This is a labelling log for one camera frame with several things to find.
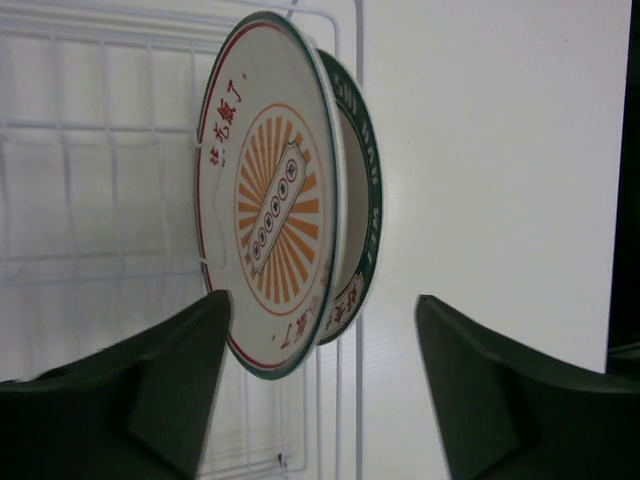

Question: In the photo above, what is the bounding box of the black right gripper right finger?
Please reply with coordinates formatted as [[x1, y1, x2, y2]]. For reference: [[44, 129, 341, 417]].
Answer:
[[415, 295, 639, 479]]

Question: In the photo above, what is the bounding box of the green rimmed white plate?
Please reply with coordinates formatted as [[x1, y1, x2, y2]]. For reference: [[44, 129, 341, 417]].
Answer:
[[318, 50, 384, 345]]

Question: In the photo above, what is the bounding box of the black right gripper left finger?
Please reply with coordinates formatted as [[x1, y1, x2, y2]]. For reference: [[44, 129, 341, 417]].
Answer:
[[1, 291, 232, 479]]

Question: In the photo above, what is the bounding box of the clear wire dish rack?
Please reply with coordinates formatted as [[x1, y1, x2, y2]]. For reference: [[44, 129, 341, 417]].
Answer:
[[1, 1, 364, 479]]

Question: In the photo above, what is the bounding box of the orange sunburst plate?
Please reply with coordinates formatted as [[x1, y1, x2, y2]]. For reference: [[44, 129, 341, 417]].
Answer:
[[195, 10, 346, 380]]

